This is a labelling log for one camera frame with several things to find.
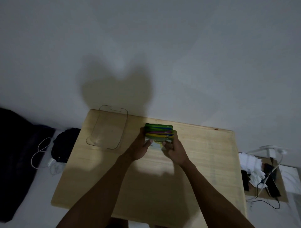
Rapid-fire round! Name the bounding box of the person's right hand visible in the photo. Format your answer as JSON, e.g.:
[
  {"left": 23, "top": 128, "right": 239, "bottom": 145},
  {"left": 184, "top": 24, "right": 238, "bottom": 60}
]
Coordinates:
[{"left": 161, "top": 130, "right": 190, "bottom": 167}]

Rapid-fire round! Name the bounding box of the person's left hand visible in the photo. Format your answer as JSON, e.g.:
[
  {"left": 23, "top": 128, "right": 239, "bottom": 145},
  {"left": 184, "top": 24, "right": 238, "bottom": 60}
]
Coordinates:
[{"left": 127, "top": 126, "right": 155, "bottom": 162}]

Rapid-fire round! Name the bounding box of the pack of colourful toothbrushes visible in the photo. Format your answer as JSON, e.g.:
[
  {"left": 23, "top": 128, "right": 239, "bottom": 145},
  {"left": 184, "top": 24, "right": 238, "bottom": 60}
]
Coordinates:
[{"left": 144, "top": 123, "right": 176, "bottom": 147}]

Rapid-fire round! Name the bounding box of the person's right forearm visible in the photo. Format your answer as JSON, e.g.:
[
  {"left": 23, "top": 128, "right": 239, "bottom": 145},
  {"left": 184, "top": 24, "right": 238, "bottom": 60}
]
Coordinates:
[{"left": 181, "top": 159, "right": 256, "bottom": 228}]

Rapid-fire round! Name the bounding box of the person's left forearm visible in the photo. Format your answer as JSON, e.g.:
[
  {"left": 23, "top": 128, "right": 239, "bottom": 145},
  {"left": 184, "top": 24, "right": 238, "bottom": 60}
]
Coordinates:
[{"left": 55, "top": 153, "right": 135, "bottom": 228}]

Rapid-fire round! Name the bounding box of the wooden table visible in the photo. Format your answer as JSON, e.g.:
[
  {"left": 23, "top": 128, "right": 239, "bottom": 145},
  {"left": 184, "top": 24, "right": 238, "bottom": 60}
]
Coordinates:
[{"left": 51, "top": 109, "right": 248, "bottom": 228}]

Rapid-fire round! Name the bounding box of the clear plastic container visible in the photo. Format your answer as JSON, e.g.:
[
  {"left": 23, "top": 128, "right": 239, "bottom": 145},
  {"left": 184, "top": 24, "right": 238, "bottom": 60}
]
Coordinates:
[{"left": 86, "top": 105, "right": 128, "bottom": 150}]

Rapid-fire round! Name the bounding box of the black wallet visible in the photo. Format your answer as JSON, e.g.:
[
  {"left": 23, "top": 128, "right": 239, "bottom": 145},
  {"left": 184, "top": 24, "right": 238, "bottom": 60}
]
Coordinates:
[{"left": 241, "top": 170, "right": 250, "bottom": 192}]

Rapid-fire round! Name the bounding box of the black bag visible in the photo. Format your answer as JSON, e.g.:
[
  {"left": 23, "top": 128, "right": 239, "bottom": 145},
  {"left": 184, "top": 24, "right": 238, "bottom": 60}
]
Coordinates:
[{"left": 51, "top": 128, "right": 81, "bottom": 163}]

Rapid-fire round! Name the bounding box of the crumpled white paper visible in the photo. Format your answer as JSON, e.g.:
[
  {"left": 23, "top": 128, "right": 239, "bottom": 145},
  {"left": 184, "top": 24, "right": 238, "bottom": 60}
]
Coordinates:
[{"left": 238, "top": 152, "right": 268, "bottom": 188}]

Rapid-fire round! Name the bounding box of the brown side table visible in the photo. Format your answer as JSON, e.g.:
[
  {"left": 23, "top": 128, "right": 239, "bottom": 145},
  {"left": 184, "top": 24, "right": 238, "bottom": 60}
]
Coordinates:
[{"left": 240, "top": 157, "right": 289, "bottom": 203}]

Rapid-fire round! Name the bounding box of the black phone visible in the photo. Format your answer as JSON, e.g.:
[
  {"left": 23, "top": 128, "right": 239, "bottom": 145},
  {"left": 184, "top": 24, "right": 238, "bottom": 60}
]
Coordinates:
[{"left": 263, "top": 163, "right": 282, "bottom": 198}]

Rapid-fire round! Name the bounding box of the dark blanket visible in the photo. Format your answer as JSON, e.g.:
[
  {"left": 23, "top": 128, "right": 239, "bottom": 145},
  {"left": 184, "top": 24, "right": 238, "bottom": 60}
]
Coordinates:
[{"left": 0, "top": 108, "right": 56, "bottom": 223}]

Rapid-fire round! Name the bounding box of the white charging cable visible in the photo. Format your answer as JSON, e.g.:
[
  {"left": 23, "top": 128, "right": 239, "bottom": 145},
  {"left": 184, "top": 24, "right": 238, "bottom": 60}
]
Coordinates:
[{"left": 31, "top": 137, "right": 55, "bottom": 168}]

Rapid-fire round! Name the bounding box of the black cable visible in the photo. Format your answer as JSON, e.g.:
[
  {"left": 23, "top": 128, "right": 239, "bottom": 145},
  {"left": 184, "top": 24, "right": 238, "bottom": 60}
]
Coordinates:
[{"left": 246, "top": 164, "right": 281, "bottom": 210}]

